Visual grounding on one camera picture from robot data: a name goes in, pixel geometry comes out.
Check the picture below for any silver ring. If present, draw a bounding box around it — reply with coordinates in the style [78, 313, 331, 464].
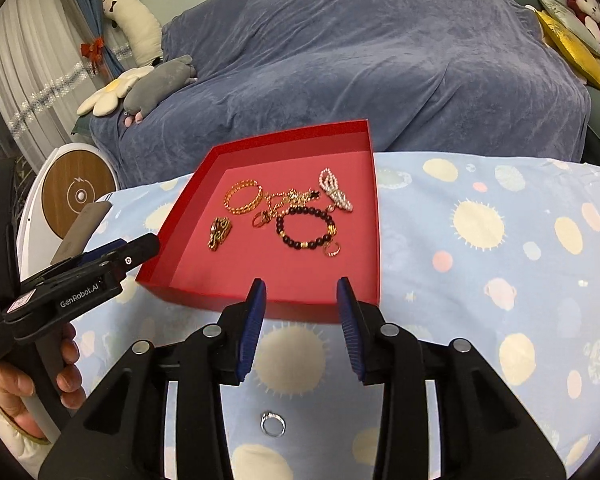
[258, 410, 287, 438]

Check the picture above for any white long plush toy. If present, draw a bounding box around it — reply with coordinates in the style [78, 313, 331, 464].
[102, 0, 163, 67]

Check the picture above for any yellow gold cushion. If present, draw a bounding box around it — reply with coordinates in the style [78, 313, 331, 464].
[534, 10, 600, 90]

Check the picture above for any silver green cushion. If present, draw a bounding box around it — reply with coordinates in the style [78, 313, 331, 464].
[539, 0, 600, 58]

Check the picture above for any person's left hand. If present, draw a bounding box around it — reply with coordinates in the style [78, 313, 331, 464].
[0, 324, 86, 443]

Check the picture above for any gold clover necklace chain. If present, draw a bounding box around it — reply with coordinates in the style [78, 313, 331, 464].
[264, 186, 323, 214]

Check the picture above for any amber gold pendant brooch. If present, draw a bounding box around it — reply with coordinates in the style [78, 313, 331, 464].
[208, 217, 233, 252]

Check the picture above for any blue-grey sofa blanket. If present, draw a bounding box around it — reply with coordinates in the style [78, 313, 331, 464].
[90, 0, 591, 188]

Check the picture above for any flower shaped cushion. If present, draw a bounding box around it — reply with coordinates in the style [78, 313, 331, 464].
[76, 66, 154, 117]

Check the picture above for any dark bead bracelet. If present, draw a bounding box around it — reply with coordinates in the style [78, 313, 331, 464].
[274, 205, 338, 252]

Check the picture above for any round wooden white device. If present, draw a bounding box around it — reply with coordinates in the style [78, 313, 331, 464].
[16, 143, 119, 278]

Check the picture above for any gold chain bangle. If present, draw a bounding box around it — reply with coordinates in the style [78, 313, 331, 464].
[223, 179, 264, 216]

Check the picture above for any red jewelry tray box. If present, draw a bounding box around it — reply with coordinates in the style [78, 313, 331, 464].
[136, 120, 380, 323]

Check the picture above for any gold hoop earring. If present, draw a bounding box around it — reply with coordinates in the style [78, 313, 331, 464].
[323, 240, 341, 258]

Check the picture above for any grey plush toy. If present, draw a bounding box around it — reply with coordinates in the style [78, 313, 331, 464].
[123, 54, 197, 128]

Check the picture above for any red bow curtain tie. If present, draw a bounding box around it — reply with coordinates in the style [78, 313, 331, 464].
[80, 36, 105, 74]

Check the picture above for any white pearl bracelet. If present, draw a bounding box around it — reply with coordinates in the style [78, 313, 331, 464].
[317, 167, 356, 214]

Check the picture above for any white sheer curtain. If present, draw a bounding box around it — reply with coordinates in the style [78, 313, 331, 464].
[0, 0, 112, 172]

